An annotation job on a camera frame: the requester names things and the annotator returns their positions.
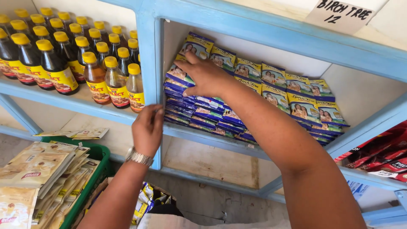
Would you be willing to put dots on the person's left hand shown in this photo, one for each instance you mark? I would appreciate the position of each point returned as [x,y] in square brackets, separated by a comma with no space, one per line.
[146,130]

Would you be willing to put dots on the person's right hand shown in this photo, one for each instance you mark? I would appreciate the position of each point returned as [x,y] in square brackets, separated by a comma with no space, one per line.
[210,79]

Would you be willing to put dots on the person's left fingers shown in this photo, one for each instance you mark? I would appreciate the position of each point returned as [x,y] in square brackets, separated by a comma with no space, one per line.
[158,116]

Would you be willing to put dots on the blue yellow milk powder sachet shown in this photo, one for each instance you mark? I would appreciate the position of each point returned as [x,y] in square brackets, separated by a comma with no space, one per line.
[178,75]

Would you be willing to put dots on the silver metal wristwatch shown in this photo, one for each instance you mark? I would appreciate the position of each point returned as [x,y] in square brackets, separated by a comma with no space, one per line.
[139,156]

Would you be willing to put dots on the green plastic crate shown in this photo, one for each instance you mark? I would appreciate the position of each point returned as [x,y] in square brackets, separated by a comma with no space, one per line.
[99,153]

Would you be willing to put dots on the flat beige sachet strip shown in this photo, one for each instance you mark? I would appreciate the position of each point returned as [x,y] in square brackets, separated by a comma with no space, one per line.
[82,133]

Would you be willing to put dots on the bag of yellow white packets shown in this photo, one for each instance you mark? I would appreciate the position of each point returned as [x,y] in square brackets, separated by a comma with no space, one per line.
[146,198]

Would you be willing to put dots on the group of yellow-capped sauce bottles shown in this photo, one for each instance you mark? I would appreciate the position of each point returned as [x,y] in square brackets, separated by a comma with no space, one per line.
[57,63]

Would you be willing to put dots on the white fabric sack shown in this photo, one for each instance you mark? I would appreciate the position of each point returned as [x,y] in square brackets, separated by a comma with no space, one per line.
[206,222]

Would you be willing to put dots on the stack of blue yellow packets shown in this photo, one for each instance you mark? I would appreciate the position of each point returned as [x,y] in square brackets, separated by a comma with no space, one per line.
[276,76]

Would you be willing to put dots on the stack of beige coffee sachets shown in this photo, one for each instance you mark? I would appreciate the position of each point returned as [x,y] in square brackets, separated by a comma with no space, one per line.
[38,171]

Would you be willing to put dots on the light blue wooden shelf unit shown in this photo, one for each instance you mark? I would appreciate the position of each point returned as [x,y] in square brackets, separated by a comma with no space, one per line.
[286,35]

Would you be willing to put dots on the white handwritten paper label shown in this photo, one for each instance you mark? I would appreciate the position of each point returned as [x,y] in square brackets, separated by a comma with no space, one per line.
[340,16]

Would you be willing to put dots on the white blue plastic packets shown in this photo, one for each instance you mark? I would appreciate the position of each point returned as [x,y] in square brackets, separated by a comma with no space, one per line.
[357,190]

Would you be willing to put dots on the pile of red packets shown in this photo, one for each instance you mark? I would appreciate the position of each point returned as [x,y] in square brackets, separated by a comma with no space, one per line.
[391,152]

